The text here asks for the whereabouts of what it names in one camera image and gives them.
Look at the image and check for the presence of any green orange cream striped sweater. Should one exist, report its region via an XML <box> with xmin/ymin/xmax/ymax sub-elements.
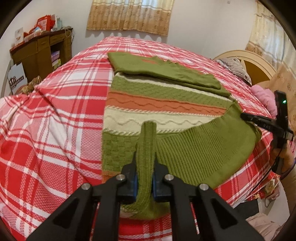
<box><xmin>102</xmin><ymin>52</ymin><xmax>261</xmax><ymax>220</ymax></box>

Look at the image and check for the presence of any person's right hand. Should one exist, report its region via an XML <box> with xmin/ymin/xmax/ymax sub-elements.
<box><xmin>269</xmin><ymin>140</ymin><xmax>295</xmax><ymax>180</ymax></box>

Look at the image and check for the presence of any pink folded blanket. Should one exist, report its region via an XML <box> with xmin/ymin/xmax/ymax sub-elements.
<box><xmin>251</xmin><ymin>85</ymin><xmax>278</xmax><ymax>118</ymax></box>

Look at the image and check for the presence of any grey patterned pillow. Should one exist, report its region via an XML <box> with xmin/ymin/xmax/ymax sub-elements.
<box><xmin>216</xmin><ymin>57</ymin><xmax>252</xmax><ymax>86</ymax></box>

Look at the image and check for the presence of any cream wooden headboard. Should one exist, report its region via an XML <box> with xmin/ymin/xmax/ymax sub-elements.
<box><xmin>214</xmin><ymin>50</ymin><xmax>276</xmax><ymax>86</ymax></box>

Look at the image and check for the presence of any beige patterned window curtain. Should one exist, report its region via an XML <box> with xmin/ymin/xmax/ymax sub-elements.
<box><xmin>86</xmin><ymin>0</ymin><xmax>174</xmax><ymax>36</ymax></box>

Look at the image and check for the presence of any brown wooden desk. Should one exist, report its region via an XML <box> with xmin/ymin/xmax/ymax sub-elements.
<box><xmin>10</xmin><ymin>27</ymin><xmax>73</xmax><ymax>82</ymax></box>

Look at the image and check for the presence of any white greeting card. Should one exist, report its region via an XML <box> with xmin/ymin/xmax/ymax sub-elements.
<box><xmin>15</xmin><ymin>27</ymin><xmax>23</xmax><ymax>45</ymax></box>

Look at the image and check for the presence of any red gift box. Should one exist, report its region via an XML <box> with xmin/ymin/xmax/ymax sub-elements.
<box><xmin>35</xmin><ymin>15</ymin><xmax>55</xmax><ymax>31</ymax></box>

